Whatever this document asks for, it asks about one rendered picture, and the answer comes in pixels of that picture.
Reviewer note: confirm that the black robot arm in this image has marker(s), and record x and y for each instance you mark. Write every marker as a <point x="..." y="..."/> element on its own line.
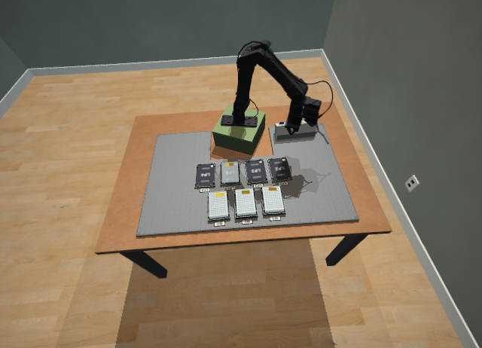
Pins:
<point x="296" y="91"/>

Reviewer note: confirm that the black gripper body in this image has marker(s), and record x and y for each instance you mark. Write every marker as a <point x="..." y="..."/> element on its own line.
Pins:
<point x="289" y="122"/>

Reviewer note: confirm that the grey control panel with coloured buttons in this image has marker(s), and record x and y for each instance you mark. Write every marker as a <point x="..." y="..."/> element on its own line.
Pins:
<point x="305" y="130"/>

